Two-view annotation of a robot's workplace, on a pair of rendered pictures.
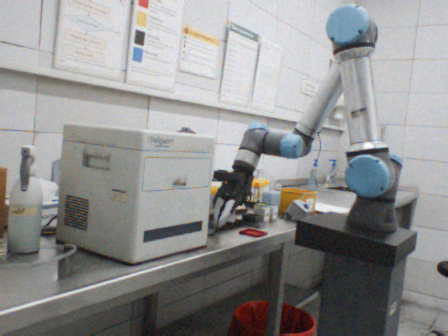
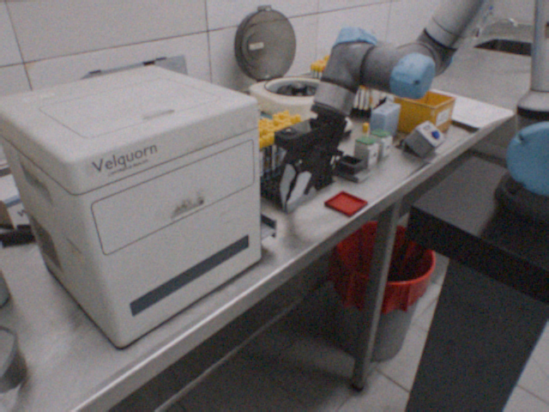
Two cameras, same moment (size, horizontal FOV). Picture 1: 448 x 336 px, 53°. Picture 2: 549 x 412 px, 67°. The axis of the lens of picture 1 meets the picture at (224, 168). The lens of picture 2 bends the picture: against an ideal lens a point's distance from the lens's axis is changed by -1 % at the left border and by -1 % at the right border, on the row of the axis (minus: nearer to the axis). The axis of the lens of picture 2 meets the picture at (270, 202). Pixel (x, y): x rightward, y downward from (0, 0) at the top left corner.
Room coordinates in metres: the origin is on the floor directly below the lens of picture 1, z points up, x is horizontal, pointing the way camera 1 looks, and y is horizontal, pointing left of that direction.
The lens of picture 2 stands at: (0.62, -0.10, 1.36)
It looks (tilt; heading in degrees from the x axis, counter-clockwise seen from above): 32 degrees down; 11
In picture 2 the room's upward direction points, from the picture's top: straight up
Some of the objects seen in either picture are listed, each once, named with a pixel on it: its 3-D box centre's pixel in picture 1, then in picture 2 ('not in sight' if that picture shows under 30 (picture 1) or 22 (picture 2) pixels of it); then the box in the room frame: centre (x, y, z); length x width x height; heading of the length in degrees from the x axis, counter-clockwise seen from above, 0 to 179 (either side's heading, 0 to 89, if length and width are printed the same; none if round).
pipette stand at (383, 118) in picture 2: (270, 204); (383, 125); (1.76, -0.20, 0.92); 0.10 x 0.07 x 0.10; 153
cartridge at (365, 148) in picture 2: (261, 213); (365, 152); (1.61, -0.15, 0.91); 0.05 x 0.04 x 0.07; 57
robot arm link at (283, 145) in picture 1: (285, 145); (401, 71); (1.41, -0.18, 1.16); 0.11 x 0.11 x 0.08; 60
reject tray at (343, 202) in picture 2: (253, 232); (346, 202); (1.41, -0.11, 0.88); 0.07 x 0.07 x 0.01; 57
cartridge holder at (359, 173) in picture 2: (251, 219); (349, 166); (1.55, -0.11, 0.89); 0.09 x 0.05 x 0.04; 59
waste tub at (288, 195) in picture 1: (295, 202); (422, 112); (1.89, -0.31, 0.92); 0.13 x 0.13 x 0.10; 54
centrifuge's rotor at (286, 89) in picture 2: not in sight; (297, 95); (1.85, 0.06, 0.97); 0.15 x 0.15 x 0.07
